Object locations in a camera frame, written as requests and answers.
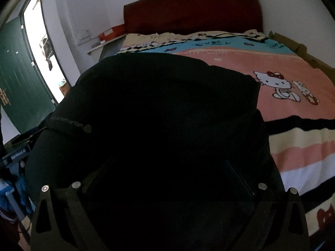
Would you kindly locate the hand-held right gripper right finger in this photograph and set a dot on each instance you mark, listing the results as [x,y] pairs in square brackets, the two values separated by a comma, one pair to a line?
[240,180]

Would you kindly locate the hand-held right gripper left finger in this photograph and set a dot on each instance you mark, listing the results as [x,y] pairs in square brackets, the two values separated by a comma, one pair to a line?
[89,188]

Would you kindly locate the black jacket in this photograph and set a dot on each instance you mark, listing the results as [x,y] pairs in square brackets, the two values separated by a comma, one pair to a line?
[157,115]

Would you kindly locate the red gold door ornament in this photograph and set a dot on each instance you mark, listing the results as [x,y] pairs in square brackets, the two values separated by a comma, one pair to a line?
[4,96]

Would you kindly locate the green door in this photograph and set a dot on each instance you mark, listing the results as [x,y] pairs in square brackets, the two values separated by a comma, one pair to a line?
[23,83]

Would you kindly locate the pink cartoon cat printed blanket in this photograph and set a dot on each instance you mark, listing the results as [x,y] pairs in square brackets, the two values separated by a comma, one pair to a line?
[288,102]

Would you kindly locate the grey bedside cabinet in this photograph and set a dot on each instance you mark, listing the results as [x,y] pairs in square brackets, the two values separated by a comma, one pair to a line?
[111,49]

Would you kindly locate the brown cardboard sheet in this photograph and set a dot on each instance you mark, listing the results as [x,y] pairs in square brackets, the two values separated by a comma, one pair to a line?
[301,49]

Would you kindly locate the orange box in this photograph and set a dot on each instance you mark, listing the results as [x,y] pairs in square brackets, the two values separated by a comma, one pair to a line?
[112,32]

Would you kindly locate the beige patterned bed sheet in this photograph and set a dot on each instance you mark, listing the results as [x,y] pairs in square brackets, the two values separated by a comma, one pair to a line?
[146,38]

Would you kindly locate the dark red bed headboard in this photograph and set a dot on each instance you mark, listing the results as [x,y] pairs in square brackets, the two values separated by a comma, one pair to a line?
[193,11]

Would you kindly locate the white wall socket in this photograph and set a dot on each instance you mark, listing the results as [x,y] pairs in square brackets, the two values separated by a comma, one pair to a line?
[85,37]

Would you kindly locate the white wall shelf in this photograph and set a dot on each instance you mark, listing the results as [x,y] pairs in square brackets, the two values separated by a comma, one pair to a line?
[104,44]

